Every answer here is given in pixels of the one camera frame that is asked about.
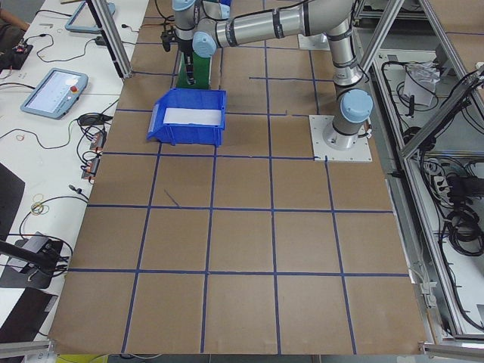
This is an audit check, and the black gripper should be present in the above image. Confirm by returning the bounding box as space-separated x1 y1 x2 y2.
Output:
178 39 194 85

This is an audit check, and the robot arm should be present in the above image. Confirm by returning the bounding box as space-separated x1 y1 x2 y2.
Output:
161 1 364 88

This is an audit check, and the green conveyor belt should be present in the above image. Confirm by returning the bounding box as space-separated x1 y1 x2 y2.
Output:
176 54 212 89

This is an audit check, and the left blue plastic bin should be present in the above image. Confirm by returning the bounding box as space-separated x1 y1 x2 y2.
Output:
147 88 227 147

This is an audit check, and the black power adapter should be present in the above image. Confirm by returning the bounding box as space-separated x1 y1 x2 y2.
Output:
94 36 106 46

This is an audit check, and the far teach pendant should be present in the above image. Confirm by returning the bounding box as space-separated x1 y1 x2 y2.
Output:
64 1 101 34

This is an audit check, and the teach pendant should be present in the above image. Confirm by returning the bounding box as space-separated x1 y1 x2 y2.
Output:
64 1 101 34
20 68 88 119

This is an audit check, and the near teach pendant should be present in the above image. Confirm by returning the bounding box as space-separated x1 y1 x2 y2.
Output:
20 68 88 119

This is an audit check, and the black monitor stand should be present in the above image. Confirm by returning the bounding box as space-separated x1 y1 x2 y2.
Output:
1 233 63 289

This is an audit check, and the aluminium frame post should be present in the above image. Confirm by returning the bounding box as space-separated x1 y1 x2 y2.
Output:
87 0 132 79

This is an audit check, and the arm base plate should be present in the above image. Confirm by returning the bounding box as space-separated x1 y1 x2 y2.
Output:
309 115 372 163
298 33 330 51

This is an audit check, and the black cable bundle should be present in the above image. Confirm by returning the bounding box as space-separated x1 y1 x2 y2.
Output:
438 203 481 258

